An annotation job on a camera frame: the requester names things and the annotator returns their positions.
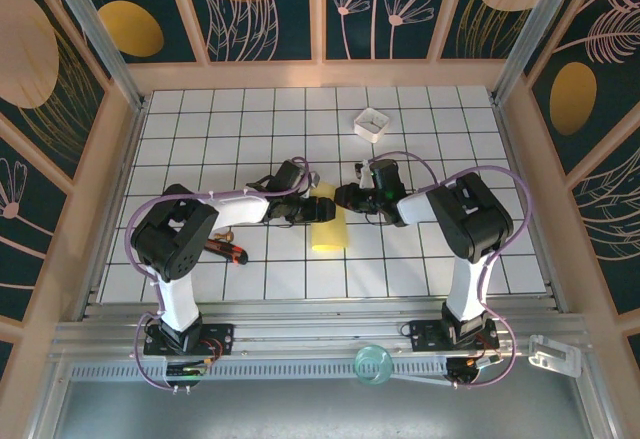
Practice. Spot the black controller board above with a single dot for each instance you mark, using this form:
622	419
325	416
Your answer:
467	369
187	371

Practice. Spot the red black utility knife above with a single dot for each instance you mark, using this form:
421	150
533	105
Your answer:
227	251

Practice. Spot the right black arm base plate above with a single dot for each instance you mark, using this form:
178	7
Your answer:
425	336

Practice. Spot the white square box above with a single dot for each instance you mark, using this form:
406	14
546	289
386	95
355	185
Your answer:
372	124

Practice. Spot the left black controller board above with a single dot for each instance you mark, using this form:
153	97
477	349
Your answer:
187	371

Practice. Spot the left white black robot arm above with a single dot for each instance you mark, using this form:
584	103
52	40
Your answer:
235	211

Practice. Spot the clear round glass cup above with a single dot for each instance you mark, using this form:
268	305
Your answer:
372	365

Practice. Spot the aluminium side rail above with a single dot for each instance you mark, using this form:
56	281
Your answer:
513	159
127	159

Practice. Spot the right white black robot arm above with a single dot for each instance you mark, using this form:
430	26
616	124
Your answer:
470	219

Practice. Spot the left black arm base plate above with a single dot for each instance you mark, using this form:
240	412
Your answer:
220	336

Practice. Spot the right black controller board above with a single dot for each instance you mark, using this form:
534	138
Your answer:
467	369

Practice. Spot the small brass fitting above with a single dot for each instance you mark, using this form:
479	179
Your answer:
225	234

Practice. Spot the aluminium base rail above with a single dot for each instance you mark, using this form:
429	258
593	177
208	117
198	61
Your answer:
310	331

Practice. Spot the yellow cloth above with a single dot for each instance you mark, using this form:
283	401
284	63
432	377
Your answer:
330	234

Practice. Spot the grey metal sheet panel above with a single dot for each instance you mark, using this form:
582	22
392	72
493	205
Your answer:
300	414

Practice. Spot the aluminium corner post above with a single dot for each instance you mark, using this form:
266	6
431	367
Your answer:
95	29
535	29

